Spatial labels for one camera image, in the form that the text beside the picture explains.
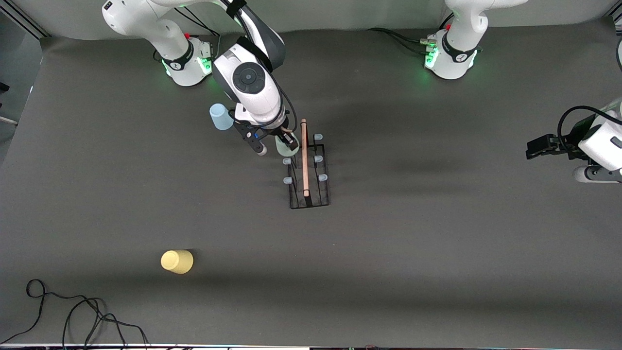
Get pale green plastic cup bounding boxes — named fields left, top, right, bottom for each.
left=275, top=133, right=301, bottom=158

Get black wire cup holder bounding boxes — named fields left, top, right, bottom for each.
left=283, top=118, right=331, bottom=210

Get light blue plastic cup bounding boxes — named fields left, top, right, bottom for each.
left=209, top=103, right=235, bottom=131

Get yellow plastic cup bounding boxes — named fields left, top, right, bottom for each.
left=160, top=249, right=194, bottom=275

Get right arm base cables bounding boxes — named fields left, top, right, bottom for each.
left=153, top=7, right=222, bottom=63

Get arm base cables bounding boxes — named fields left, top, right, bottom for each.
left=153, top=7, right=222, bottom=63
left=367, top=11, right=455, bottom=55

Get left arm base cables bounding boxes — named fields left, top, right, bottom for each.
left=367, top=11, right=455, bottom=55

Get loose black cable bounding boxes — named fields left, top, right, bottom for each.
left=0, top=279, right=149, bottom=349

